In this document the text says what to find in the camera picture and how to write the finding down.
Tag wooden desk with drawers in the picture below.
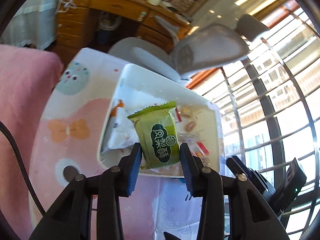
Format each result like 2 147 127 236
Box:
53 0 190 65

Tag red white striped packet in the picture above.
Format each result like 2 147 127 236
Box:
190 141 209 158

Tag orange grey snack packet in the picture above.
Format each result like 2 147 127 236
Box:
110 99 125 117

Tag metal window security bars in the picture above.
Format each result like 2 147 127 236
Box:
194 0 319 239

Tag small grey snack packet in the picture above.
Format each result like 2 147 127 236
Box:
100 108 139 152

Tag white plastic storage bin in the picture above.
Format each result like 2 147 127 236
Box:
99 64 223 177

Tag black camera cable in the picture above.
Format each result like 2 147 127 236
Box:
0 121 47 217

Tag white charging cable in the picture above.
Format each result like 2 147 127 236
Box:
55 0 78 14

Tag white lace curtain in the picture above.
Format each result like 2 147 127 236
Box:
1 0 58 50

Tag green pineapple cake packet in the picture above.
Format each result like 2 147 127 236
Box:
127 101 180 169

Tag grey mesh office chair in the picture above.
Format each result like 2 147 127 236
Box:
108 14 269 84

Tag cartoon print table cloth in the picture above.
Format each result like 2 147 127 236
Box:
28 47 226 240

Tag pink bed blanket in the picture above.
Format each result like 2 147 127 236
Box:
1 45 63 239

